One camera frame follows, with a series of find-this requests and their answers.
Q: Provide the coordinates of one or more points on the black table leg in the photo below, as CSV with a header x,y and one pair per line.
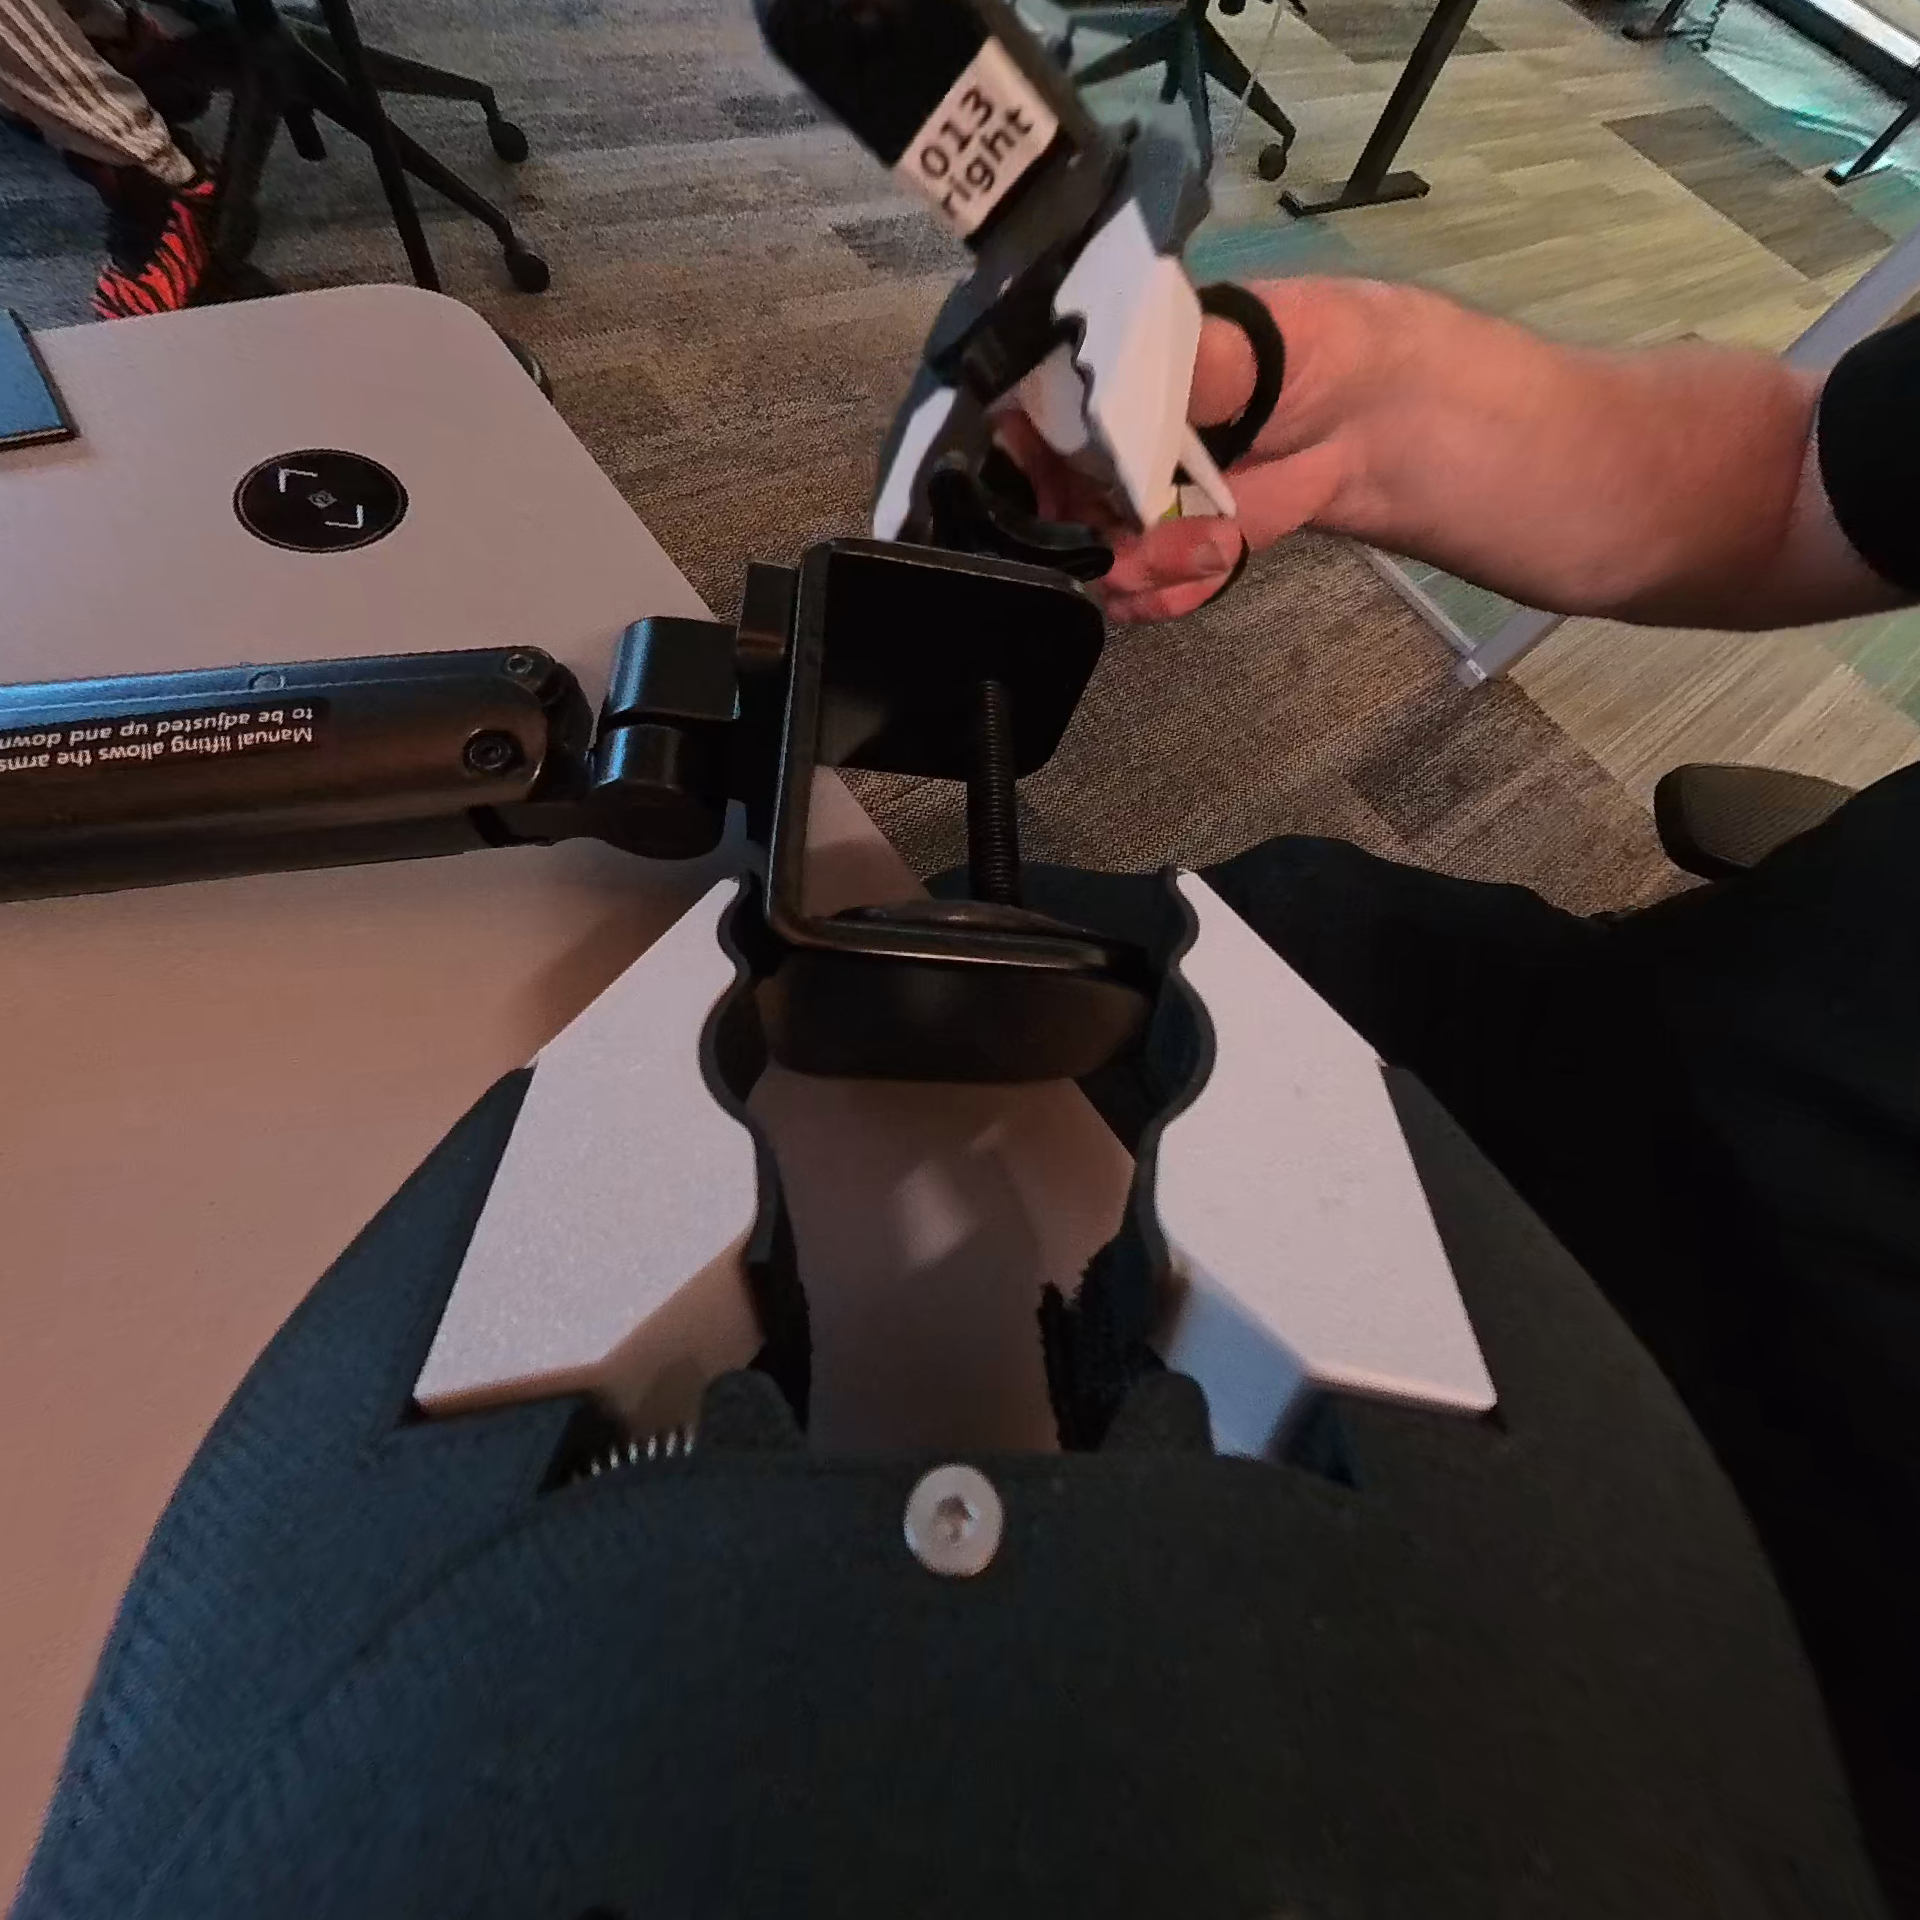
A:
x,y
1350,195

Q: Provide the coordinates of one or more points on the black pole stand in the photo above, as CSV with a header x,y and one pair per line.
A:
x,y
382,159

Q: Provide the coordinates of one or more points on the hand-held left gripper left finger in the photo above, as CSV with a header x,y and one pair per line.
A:
x,y
629,1201

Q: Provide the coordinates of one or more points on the black wheeled office chair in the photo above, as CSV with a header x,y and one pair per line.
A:
x,y
511,143
1184,60

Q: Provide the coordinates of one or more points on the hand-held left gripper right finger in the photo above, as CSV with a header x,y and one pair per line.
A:
x,y
1320,1201

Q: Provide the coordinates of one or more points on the black round table disc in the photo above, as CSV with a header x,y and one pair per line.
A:
x,y
254,505

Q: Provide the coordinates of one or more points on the person's right hand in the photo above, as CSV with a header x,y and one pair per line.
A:
x,y
1350,421

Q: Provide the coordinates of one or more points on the black desk clamp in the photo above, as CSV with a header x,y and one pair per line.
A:
x,y
932,662

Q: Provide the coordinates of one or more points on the person's right forearm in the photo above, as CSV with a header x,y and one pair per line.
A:
x,y
1622,466

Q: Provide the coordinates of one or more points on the black rectangular table plate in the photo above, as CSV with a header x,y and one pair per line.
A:
x,y
31,382

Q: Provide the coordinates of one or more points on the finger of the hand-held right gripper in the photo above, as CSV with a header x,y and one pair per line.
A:
x,y
1149,361
902,487

